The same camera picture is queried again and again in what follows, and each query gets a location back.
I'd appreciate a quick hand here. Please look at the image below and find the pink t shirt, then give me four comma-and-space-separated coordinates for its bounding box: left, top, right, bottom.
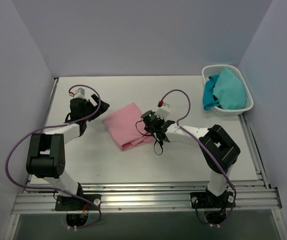
102, 103, 154, 151

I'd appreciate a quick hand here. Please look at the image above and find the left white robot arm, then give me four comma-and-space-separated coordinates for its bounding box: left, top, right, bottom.
26, 93, 110, 210

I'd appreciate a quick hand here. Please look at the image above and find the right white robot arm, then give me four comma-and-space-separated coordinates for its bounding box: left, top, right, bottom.
140, 110, 241, 207

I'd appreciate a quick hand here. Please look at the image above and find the dark teal t shirt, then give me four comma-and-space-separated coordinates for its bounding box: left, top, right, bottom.
202, 74, 221, 111

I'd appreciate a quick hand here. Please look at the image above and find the white plastic basket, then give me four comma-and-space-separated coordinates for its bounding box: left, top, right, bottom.
201, 64, 254, 117

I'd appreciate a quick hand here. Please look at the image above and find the light teal t shirt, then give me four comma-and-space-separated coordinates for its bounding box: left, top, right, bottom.
213, 68, 246, 110

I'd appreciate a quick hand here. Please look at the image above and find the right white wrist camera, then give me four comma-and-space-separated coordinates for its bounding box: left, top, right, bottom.
155, 100, 171, 121

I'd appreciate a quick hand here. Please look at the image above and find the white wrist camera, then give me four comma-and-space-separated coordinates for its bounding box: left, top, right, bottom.
155, 100, 171, 121
69, 87, 85, 99

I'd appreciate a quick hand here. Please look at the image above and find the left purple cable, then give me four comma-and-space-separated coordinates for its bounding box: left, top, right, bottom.
4, 84, 103, 229

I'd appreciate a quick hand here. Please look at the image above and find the black wire loop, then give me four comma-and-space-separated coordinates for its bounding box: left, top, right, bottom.
135, 119, 165, 156

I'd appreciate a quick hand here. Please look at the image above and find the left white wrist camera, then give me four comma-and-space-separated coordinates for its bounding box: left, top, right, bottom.
69, 87, 85, 99

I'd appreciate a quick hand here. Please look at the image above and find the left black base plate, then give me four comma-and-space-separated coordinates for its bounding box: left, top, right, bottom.
54, 194, 102, 212

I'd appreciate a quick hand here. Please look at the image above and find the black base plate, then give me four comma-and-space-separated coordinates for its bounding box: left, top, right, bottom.
190, 190, 236, 209
54, 194, 102, 212

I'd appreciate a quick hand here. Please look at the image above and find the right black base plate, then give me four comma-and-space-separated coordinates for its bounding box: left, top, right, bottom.
190, 190, 236, 209

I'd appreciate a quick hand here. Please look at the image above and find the aluminium rail frame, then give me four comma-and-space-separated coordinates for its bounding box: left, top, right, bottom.
8, 77, 283, 240

